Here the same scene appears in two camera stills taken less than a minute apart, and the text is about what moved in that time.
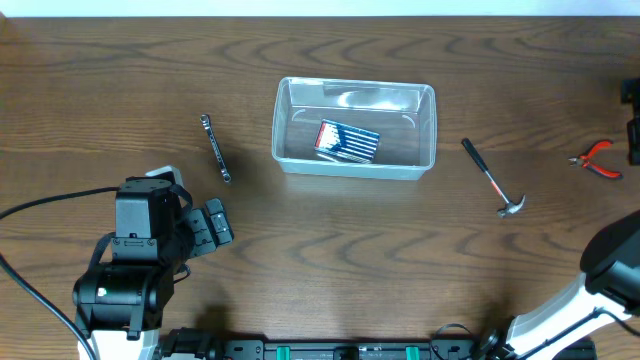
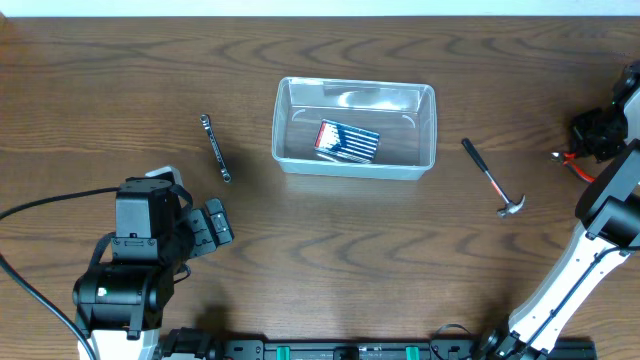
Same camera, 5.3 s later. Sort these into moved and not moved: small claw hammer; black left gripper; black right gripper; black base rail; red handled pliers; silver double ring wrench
Moved: black right gripper; red handled pliers
Not moved: silver double ring wrench; black left gripper; small claw hammer; black base rail
